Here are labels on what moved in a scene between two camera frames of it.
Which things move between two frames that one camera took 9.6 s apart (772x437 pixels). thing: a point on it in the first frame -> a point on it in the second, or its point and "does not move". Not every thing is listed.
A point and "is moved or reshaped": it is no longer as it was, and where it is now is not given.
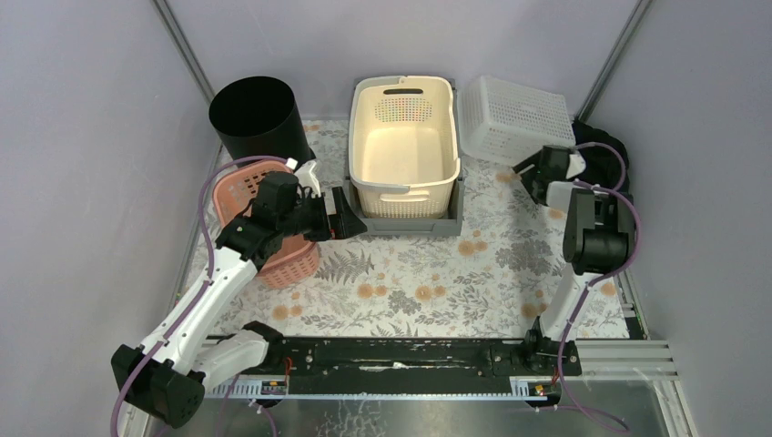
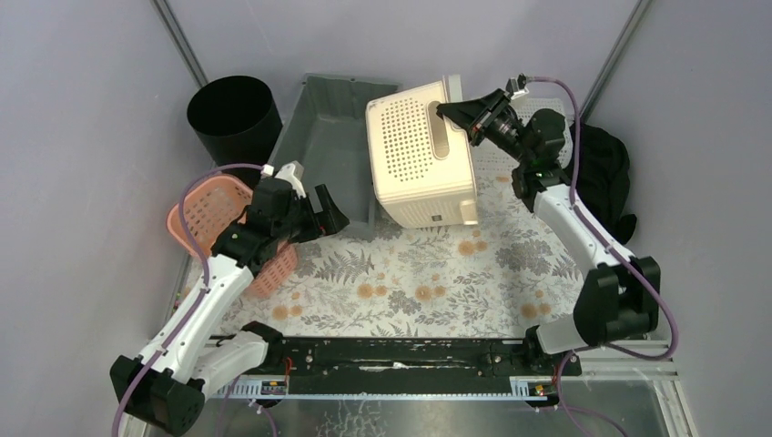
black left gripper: [332, 214] does not move
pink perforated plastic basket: [296, 258] is moved or reshaped
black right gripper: [525, 177] -> [462, 116]
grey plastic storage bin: [450, 224] -> [326, 131]
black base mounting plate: [417, 365] does not move
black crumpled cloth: [603, 167] does not move
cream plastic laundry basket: [403, 146] is moved or reshaped
